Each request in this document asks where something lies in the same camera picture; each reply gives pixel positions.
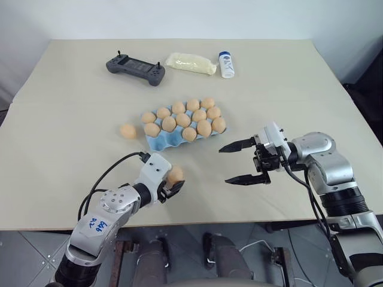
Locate blue egg carton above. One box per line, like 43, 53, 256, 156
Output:
140, 101, 229, 151

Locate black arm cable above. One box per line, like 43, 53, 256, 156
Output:
77, 151, 151, 224
280, 161, 348, 271

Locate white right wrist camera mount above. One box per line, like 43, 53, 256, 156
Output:
258, 121, 290, 173

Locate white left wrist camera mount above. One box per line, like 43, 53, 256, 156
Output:
139, 152, 174, 206

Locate white cable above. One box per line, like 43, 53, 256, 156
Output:
238, 240, 272, 255

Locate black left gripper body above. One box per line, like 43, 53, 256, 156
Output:
157, 179, 175, 204

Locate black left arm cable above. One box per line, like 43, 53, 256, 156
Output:
77, 151, 151, 224

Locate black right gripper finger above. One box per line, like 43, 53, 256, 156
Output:
218, 136, 259, 154
224, 172, 272, 186

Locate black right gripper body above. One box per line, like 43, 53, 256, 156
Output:
252, 134, 285, 181

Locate clear bag of white grains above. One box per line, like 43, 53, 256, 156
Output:
165, 52, 217, 77

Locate white bottle with blue cap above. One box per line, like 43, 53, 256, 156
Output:
218, 51, 235, 80

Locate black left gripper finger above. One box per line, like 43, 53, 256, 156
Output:
166, 180, 186, 199

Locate dark rounded robot leg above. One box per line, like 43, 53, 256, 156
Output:
135, 237, 172, 287
202, 232, 256, 287

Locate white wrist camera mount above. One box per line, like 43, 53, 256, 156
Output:
258, 121, 290, 173
139, 152, 174, 206

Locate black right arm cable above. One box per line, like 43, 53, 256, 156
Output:
280, 161, 348, 271

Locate dark grey remote controller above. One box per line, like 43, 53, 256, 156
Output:
105, 50, 166, 88

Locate rusty metal bar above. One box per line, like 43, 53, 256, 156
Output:
108, 240, 133, 287
272, 246, 291, 287

